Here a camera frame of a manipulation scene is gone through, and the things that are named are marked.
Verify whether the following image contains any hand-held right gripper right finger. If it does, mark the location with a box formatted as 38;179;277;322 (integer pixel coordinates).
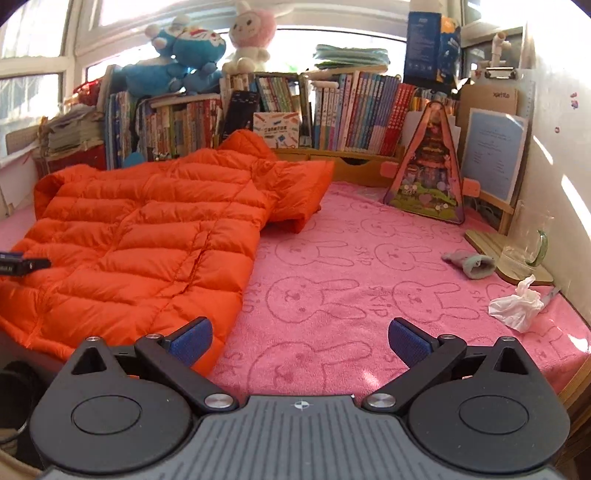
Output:
362;318;534;411

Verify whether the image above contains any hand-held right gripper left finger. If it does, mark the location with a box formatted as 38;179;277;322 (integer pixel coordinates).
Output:
69;318;238;413

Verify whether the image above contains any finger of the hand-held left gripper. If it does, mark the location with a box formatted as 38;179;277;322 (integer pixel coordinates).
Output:
0;251;51;272

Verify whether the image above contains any orange down jacket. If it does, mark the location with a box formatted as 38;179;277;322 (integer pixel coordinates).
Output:
0;129;335;376

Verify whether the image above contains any grey sock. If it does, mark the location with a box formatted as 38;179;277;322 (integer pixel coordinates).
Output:
441;250;496;280

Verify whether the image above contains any pink rabbit-print blanket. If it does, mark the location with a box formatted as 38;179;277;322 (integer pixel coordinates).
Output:
0;180;591;403

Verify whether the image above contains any red plastic crate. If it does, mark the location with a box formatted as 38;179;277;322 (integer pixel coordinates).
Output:
34;143;108;179

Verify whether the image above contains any crumpled white tissue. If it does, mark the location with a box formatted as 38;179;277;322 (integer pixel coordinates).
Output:
488;274;546;332

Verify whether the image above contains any wooden stand base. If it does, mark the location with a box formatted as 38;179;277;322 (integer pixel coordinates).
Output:
464;180;555;285

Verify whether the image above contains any stack of magazines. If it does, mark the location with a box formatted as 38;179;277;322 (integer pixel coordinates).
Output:
44;108;105;156

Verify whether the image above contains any pink triangular toy house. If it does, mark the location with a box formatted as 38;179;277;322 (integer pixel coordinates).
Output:
383;102;465;226

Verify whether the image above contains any red plastic basket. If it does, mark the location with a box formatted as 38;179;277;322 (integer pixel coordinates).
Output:
74;79;105;110

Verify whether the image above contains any wooden desktop organizer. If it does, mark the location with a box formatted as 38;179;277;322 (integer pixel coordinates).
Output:
270;148;403;188

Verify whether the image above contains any wooden drawer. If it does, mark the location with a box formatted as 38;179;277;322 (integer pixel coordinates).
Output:
309;154;385;186

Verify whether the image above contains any grey flat board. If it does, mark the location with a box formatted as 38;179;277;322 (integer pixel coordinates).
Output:
99;65;116;112

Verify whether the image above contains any light blue paper sheet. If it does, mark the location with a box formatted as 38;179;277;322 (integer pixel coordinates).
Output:
461;107;529;206

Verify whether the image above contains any blue plush toy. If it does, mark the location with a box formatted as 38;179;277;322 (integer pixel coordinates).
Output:
172;25;228;95
111;16;185;96

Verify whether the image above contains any thick beige-paged book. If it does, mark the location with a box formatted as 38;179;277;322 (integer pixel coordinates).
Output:
150;92;222;110

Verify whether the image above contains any white box with pencil print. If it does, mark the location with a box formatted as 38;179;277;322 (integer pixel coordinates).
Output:
253;112;302;149

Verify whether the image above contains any black smartphone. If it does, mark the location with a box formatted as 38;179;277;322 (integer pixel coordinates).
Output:
221;91;257;142

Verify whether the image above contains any row of pastel-spine books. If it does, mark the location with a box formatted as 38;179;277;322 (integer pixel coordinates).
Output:
311;71;459;156

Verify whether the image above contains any brown clipboard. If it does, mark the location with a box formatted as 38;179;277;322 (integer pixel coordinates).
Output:
457;67;523;121

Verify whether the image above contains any row of small green-spine books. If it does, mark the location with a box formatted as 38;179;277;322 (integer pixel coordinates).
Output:
222;73;306;114

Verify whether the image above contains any stack of green folders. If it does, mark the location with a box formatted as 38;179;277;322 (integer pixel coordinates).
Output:
314;44;393;70

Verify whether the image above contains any dark blue carton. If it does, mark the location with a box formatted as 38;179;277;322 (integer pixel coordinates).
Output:
404;10;462;88

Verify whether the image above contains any pink and white rabbit plush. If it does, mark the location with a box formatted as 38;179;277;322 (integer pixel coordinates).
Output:
222;0;279;75

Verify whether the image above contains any white plastic pipe piece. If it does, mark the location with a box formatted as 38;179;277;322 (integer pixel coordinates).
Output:
489;31;514;68

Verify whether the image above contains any glass mug with green handle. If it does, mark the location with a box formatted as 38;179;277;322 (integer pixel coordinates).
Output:
501;199;555;269

